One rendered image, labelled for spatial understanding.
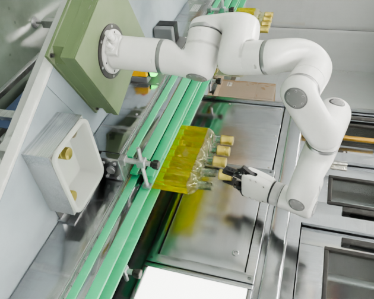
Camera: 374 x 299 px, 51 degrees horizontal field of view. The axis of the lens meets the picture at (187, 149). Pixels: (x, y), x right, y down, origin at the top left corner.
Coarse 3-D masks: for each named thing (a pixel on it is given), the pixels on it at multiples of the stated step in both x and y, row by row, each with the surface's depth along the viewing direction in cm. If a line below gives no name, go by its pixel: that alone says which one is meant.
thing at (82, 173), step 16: (80, 128) 108; (64, 144) 98; (80, 144) 113; (64, 160) 111; (80, 160) 117; (96, 160) 116; (64, 176) 112; (80, 176) 118; (96, 176) 118; (80, 192) 114; (80, 208) 109
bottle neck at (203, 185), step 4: (200, 180) 128; (200, 184) 127; (204, 184) 127; (208, 184) 127; (212, 184) 128; (196, 188) 128; (200, 188) 128; (204, 188) 127; (208, 188) 127; (212, 188) 128
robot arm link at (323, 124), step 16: (288, 80) 87; (304, 80) 85; (288, 96) 87; (304, 96) 85; (304, 112) 87; (320, 112) 86; (336, 112) 90; (304, 128) 90; (320, 128) 88; (336, 128) 88; (320, 144) 91; (336, 144) 90
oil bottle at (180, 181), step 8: (168, 168) 132; (160, 176) 129; (168, 176) 129; (176, 176) 129; (184, 176) 128; (192, 176) 128; (160, 184) 130; (168, 184) 129; (176, 184) 127; (184, 184) 126; (192, 184) 126; (184, 192) 129; (192, 192) 128
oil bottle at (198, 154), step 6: (174, 150) 138; (180, 150) 137; (186, 150) 137; (192, 150) 137; (198, 150) 137; (174, 156) 136; (180, 156) 136; (186, 156) 135; (192, 156) 135; (198, 156) 134; (204, 156) 135; (204, 162) 135
